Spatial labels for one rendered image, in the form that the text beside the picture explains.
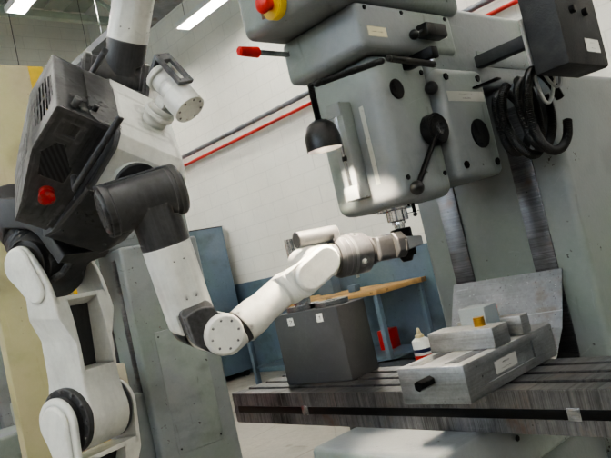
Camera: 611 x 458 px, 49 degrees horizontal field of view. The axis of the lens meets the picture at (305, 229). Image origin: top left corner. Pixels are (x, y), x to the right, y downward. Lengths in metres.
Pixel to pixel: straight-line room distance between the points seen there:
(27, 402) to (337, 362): 1.47
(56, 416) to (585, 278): 1.22
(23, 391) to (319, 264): 1.73
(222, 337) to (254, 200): 7.38
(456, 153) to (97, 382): 0.93
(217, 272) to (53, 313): 7.36
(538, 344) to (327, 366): 0.54
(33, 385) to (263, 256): 6.02
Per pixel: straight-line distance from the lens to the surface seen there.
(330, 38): 1.46
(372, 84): 1.42
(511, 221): 1.78
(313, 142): 1.33
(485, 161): 1.61
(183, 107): 1.34
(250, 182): 8.60
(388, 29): 1.47
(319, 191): 7.67
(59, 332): 1.53
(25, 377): 2.82
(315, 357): 1.74
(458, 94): 1.60
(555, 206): 1.72
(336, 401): 1.59
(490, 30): 1.84
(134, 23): 1.56
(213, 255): 8.82
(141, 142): 1.32
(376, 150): 1.41
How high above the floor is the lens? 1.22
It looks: 3 degrees up
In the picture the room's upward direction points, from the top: 13 degrees counter-clockwise
